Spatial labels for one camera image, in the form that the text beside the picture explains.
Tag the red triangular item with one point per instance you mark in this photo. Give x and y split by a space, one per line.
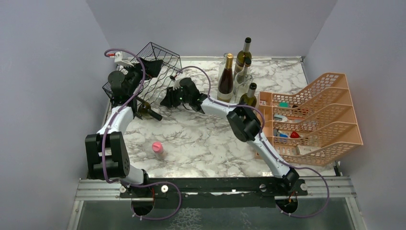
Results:
294 135

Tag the dark green wine bottle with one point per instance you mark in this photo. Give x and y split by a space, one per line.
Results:
249 98
145 109

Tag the green wine bottle tan label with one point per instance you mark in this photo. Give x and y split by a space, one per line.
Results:
244 53

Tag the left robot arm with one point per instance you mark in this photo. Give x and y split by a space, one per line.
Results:
107 156

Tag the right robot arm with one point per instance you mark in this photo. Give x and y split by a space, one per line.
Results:
243 122

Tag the small pink capped bottle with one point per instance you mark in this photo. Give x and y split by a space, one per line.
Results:
158 149

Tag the black wire wine rack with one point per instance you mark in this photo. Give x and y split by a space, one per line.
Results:
138 78

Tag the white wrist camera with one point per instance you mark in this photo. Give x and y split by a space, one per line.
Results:
177 85
120 59

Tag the orange plastic desk organizer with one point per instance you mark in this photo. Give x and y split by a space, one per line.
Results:
322 113

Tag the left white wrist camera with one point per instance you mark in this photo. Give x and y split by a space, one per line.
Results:
120 59

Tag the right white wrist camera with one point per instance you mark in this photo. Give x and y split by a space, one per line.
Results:
177 85

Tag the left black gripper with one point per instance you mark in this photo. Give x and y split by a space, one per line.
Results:
152 67

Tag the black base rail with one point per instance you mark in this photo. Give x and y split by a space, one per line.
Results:
170 193

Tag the clear glass wine bottle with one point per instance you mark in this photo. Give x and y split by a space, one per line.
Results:
242 80

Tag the amber bottle gold cap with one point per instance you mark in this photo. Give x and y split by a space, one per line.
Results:
225 85

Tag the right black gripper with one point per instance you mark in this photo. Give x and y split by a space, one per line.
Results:
169 101

